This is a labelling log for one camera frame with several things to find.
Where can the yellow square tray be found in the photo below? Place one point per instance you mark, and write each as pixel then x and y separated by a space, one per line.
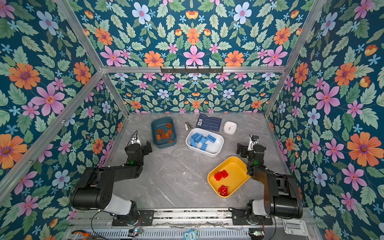
pixel 237 171

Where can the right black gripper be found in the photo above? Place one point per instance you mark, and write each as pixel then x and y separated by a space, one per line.
pixel 241 147

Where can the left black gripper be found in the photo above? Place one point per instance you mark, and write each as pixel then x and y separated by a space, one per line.
pixel 143 150

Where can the small beige metal clip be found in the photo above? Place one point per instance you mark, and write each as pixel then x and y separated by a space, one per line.
pixel 188 126

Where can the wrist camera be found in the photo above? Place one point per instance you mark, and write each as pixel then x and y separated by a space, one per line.
pixel 134 140
pixel 254 140

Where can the white round timer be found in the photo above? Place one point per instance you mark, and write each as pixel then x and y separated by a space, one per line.
pixel 230 128

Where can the red lego brick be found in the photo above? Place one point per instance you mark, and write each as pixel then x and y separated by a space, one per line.
pixel 224 193
pixel 218 176
pixel 222 188
pixel 224 174

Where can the dark blue printed card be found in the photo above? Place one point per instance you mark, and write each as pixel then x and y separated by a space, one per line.
pixel 209 123

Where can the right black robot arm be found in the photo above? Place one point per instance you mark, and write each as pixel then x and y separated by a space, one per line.
pixel 281 196

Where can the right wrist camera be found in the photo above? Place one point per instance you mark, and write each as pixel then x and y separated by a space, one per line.
pixel 254 140

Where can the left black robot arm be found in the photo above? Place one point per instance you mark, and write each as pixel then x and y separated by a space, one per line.
pixel 95 189

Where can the light blue toy figure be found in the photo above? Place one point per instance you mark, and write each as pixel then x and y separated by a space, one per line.
pixel 191 235

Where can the white plastic bracket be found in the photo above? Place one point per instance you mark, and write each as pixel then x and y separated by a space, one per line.
pixel 295 227

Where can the orange handled pliers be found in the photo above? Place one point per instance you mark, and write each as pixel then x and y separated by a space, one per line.
pixel 82 234

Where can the black wall hook rail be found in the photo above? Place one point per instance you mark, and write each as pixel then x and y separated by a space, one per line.
pixel 192 70

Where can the teal rectangular bin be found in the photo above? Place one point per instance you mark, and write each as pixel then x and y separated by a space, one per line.
pixel 161 124

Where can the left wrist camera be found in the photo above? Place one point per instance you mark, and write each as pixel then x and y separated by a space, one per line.
pixel 134 140

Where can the white rectangular bin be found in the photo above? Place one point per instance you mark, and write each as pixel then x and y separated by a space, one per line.
pixel 213 149

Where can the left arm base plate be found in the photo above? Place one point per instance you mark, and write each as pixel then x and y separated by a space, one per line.
pixel 144 217

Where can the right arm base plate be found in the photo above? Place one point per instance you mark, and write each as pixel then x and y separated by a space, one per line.
pixel 242 217

